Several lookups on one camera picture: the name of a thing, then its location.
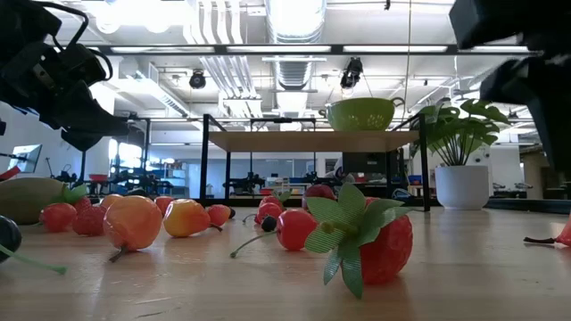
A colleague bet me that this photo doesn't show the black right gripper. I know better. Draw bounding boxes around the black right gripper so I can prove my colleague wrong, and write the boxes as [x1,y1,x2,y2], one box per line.
[449,0,571,177]

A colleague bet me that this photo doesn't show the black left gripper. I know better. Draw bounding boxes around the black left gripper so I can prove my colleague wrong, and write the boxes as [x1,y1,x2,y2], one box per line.
[0,42,130,152]

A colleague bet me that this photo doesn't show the orange yellow peach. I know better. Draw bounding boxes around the orange yellow peach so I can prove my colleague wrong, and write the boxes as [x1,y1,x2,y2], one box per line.
[153,195,176,218]
[103,194,163,263]
[98,193,124,210]
[524,212,571,249]
[162,198,224,239]

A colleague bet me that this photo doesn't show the red strawberry with green leaves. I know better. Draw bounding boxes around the red strawberry with green leaves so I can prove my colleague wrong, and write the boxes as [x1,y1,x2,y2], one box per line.
[51,184,94,214]
[260,187,294,209]

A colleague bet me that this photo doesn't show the large strawberry with green leaves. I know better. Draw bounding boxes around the large strawberry with green leaves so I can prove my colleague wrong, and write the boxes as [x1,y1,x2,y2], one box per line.
[304,181,415,300]

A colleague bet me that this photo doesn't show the red cherry with green stem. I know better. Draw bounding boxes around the red cherry with green stem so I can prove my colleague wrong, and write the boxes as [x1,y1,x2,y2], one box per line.
[229,209,319,259]
[38,202,77,234]

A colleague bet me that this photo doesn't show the dark red plum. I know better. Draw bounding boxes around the dark red plum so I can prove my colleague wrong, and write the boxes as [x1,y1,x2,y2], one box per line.
[302,183,336,211]

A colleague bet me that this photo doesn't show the red raspberry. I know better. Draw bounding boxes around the red raspberry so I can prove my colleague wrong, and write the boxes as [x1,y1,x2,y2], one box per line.
[71,203,108,237]

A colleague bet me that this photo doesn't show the green-brown kiwi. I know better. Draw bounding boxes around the green-brown kiwi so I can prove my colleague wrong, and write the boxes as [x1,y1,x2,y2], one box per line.
[0,177,68,226]

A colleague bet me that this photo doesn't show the green plant in white pot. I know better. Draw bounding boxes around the green plant in white pot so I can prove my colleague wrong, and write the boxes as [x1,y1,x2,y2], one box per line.
[410,96,512,211]

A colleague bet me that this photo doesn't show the black ceiling spotlight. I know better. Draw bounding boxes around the black ceiling spotlight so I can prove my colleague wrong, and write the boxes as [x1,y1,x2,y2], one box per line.
[188,70,208,90]
[340,56,365,90]

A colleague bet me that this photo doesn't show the dark berry with green stem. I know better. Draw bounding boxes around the dark berry with green stem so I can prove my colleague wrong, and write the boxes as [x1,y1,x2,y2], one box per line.
[0,215,69,276]

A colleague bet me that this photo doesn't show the black overhead crossbar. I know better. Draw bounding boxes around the black overhead crossbar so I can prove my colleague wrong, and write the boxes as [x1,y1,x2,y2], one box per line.
[95,43,536,57]

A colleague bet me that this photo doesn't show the small orange-red strawberry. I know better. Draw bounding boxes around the small orange-red strawberry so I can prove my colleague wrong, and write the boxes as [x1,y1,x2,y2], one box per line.
[205,203,232,227]

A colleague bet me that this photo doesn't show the small red strawberry far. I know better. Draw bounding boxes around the small red strawberry far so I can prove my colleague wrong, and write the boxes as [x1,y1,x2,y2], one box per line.
[240,202,284,226]

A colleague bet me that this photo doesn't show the green plastic colander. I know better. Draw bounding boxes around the green plastic colander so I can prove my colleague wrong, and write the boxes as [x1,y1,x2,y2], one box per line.
[319,96,406,133]

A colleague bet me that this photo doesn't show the person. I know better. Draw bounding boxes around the person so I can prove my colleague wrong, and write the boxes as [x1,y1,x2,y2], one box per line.
[327,156,357,184]

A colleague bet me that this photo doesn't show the wooden shelf with black legs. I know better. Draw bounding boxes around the wooden shelf with black legs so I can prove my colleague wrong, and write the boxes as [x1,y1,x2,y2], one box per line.
[199,112,433,211]

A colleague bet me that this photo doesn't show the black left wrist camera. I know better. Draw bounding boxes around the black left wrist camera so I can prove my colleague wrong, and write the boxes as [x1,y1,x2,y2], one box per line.
[56,43,108,86]

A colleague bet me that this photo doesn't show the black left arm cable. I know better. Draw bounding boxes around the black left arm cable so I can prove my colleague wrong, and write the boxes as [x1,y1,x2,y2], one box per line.
[31,0,114,82]

